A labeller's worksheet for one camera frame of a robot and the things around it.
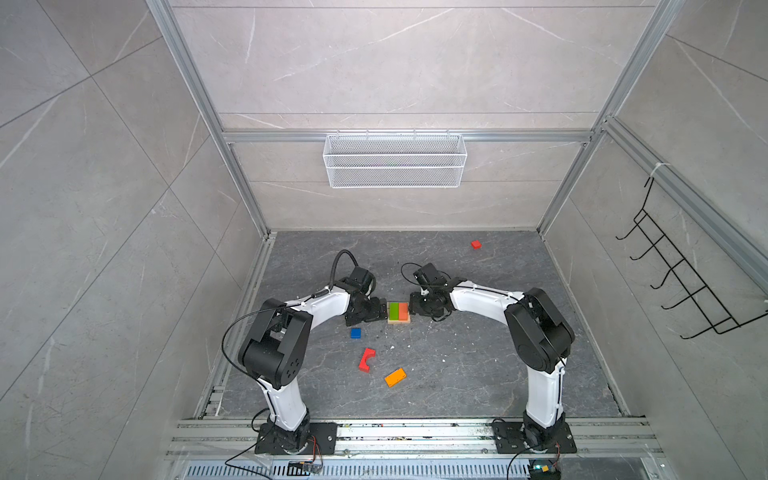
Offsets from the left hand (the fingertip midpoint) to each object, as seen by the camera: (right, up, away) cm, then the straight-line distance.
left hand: (376, 310), depth 95 cm
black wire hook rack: (+71, +15, -27) cm, 77 cm away
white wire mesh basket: (+6, +51, +6) cm, 51 cm away
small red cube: (+38, +22, +20) cm, 49 cm away
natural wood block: (+7, -3, -2) cm, 8 cm away
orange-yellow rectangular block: (+6, -16, -13) cm, 22 cm away
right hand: (+12, +1, +3) cm, 13 cm away
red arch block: (-3, -14, -11) cm, 18 cm away
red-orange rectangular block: (+9, 0, 0) cm, 9 cm away
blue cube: (-7, -7, -2) cm, 10 cm away
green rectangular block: (+5, -1, +1) cm, 5 cm away
